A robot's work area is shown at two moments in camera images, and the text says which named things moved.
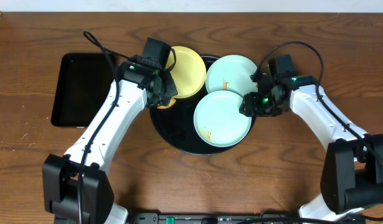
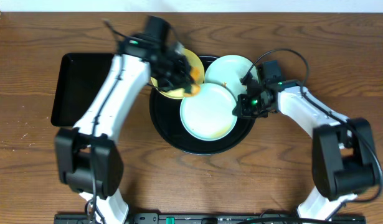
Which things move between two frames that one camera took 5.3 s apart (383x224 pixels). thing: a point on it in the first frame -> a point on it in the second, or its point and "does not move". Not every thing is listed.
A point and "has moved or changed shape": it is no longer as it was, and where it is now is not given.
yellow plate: x=188 y=70 has moved or changed shape
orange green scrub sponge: x=167 y=104 -> x=195 y=75
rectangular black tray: x=85 y=81 does not move
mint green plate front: x=218 y=121 has moved or changed shape
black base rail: x=228 y=218 does not move
